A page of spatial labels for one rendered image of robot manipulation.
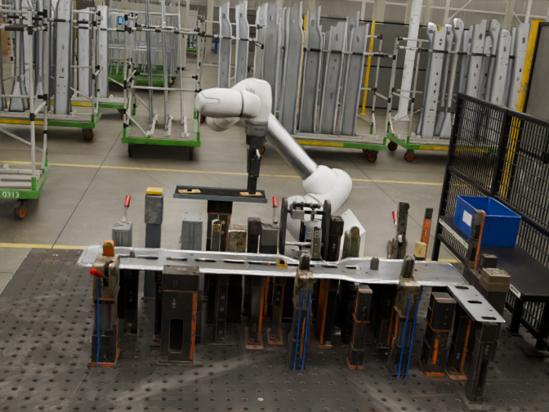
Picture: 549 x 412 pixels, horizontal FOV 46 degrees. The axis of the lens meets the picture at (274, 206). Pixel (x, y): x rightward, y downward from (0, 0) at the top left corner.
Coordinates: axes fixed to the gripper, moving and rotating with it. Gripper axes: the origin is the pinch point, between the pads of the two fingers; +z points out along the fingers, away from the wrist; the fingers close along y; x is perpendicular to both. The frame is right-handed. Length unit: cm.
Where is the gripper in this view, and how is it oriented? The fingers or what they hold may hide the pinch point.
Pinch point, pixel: (252, 185)
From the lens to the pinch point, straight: 262.4
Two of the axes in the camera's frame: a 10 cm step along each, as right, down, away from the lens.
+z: -0.8, 9.6, 2.7
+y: 3.1, 2.9, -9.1
